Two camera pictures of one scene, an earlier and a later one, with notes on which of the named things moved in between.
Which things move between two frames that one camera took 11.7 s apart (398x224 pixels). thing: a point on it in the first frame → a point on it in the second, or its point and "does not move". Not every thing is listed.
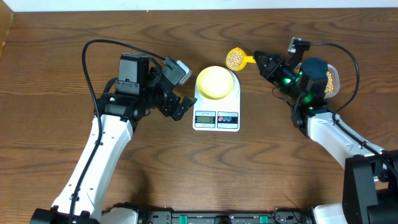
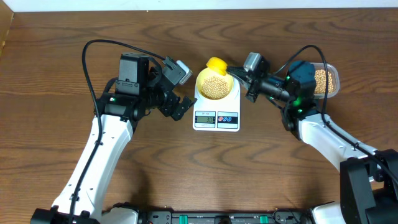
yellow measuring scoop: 237,59 → 217,64
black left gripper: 168,109 does not move
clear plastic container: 333,85 does not move
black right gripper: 275,63 → 252,86
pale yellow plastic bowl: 215,82 does not move
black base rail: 280,216 does not move
